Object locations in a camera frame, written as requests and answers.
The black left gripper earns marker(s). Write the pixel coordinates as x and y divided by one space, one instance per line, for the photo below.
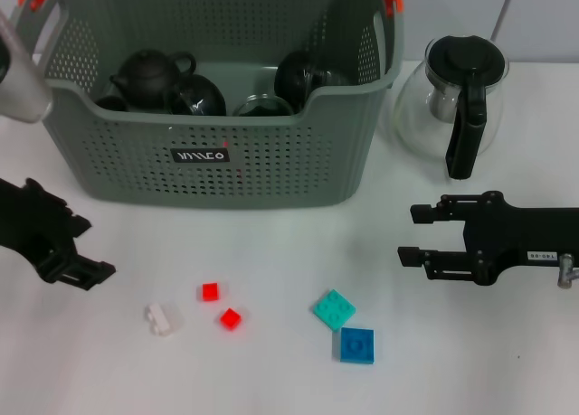
31 220

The glass teacup black holder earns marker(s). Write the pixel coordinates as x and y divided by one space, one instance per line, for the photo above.
294 78
199 96
262 107

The black clay teapot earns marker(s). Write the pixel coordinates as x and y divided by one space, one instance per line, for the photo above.
145 80

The teal square toy brick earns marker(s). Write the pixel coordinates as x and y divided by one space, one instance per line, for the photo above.
334 310

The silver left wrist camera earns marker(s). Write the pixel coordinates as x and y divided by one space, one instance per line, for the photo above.
18 80

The grey perforated plastic storage bin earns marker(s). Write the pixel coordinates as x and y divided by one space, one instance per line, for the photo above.
271 162

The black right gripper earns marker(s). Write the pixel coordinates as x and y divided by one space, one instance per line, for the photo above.
515 234

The small red toy brick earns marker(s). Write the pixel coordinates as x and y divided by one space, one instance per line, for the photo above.
230 319
209 292

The blue square toy brick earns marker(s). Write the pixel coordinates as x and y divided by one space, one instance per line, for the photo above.
357 345

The glass coffee pot black lid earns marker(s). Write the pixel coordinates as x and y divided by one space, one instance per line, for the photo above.
466 58

